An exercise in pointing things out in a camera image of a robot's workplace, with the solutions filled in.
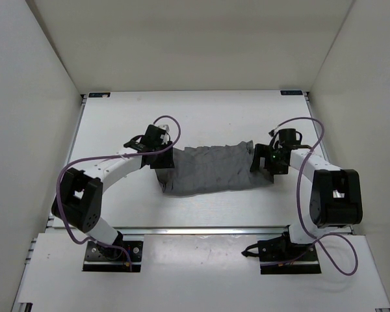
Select left blue table label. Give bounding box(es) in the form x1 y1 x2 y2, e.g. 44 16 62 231
88 92 111 98

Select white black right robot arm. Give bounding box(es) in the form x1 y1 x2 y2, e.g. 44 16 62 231
250 128 363 260

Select grey pleated skirt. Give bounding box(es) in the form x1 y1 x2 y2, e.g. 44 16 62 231
155 140 274 197

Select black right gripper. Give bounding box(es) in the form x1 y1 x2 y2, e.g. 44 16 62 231
251 144 288 175

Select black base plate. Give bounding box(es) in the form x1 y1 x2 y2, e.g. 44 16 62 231
241 232 322 275
83 235 144 273

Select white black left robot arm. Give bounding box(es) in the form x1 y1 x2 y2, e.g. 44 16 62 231
51 124 174 261

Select right blue table label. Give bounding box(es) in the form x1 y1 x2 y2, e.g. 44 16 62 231
280 90 303 96

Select blue table label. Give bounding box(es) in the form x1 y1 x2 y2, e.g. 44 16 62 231
88 92 111 98
280 90 303 96

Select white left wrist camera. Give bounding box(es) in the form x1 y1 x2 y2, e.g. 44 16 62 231
158 124 170 144

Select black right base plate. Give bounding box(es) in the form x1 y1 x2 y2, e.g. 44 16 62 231
241 232 322 275

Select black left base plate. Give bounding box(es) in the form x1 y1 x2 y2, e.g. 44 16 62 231
83 235 144 273

